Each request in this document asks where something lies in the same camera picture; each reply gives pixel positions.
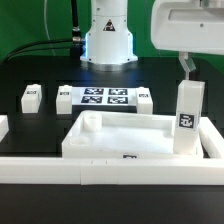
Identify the black thick cable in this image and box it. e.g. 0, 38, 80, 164
3, 0, 86, 63

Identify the white left fence block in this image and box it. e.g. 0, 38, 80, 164
0, 115, 9, 142

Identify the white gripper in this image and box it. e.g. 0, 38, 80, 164
151, 0, 224, 80

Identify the fiducial marker sheet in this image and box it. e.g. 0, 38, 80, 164
72, 87, 136, 106

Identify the white right fence bar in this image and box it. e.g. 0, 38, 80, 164
199, 117, 224, 159

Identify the thin white cable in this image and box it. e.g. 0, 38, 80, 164
43, 0, 57, 57

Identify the white desk top tray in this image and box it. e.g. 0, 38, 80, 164
62, 111, 203, 159

